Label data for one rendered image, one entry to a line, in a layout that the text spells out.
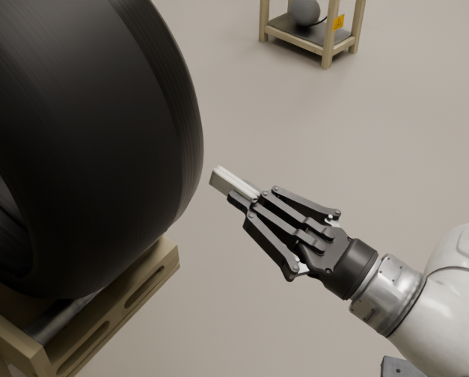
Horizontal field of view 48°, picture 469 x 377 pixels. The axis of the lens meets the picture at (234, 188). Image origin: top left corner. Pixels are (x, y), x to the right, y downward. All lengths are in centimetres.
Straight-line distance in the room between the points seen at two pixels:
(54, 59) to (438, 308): 52
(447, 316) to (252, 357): 136
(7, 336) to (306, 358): 124
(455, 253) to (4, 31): 62
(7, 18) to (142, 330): 153
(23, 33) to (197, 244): 172
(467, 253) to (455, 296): 10
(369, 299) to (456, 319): 10
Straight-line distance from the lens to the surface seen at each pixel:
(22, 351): 91
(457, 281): 70
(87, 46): 68
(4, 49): 64
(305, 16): 365
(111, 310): 103
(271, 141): 284
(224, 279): 215
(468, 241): 77
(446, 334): 65
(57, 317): 97
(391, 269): 65
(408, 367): 124
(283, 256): 64
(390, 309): 64
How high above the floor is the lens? 168
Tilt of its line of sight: 42 degrees down
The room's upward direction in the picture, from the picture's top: straight up
